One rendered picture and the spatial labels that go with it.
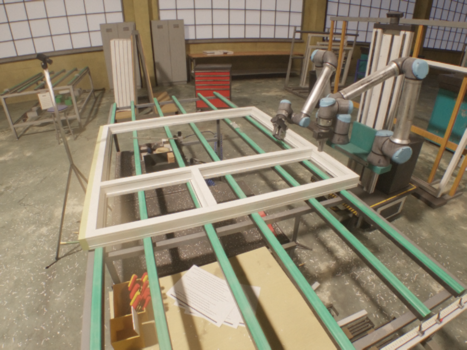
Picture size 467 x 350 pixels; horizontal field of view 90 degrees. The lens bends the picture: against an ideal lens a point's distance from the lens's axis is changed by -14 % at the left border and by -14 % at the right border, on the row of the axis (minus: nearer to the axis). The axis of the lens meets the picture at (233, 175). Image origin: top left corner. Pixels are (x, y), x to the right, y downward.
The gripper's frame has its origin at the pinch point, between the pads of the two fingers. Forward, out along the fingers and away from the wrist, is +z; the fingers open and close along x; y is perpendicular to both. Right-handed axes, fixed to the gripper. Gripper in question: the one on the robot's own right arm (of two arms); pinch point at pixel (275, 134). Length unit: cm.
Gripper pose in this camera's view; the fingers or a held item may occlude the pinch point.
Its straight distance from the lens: 209.3
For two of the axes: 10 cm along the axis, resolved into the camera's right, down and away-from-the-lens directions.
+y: 6.8, -0.6, -7.3
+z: -3.2, 8.7, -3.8
